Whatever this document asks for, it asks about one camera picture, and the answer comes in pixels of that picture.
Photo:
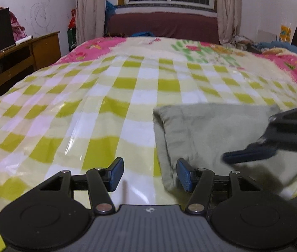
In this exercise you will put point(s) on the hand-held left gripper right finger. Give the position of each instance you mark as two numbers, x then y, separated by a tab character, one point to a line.
184	175

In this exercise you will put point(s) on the pink floral blanket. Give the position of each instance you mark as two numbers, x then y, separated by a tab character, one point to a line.
148	48

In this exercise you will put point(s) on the yellow-green checkered bed sheet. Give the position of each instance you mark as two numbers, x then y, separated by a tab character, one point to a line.
85	115

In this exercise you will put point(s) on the white papers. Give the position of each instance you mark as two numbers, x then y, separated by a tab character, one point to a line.
23	40

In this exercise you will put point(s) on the maroon window bench cover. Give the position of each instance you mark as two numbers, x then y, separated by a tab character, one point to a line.
164	25

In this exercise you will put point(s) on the pink cloth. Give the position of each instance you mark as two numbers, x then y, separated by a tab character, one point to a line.
18	29

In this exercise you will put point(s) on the grey-green pants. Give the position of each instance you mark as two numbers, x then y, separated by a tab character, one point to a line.
206	134

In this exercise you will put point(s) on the blue garment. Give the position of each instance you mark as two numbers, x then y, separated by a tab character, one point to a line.
142	34

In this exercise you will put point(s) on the blue cloth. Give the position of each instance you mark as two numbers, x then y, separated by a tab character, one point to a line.
109	9

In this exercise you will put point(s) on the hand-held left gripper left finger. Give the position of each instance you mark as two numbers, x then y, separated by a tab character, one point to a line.
117	173

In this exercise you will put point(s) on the white board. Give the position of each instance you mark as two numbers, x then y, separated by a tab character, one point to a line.
266	35

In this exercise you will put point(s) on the yellow packet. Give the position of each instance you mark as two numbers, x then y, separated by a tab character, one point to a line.
285	32

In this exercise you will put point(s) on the pile of blue clothes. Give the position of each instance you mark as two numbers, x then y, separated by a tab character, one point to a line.
277	46

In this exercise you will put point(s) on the beige curtain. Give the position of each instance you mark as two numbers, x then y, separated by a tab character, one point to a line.
90	10
227	13

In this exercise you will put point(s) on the wooden desk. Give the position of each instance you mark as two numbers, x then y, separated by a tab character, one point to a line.
43	50

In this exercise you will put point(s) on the red and green bag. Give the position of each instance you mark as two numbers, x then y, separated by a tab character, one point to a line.
72	35

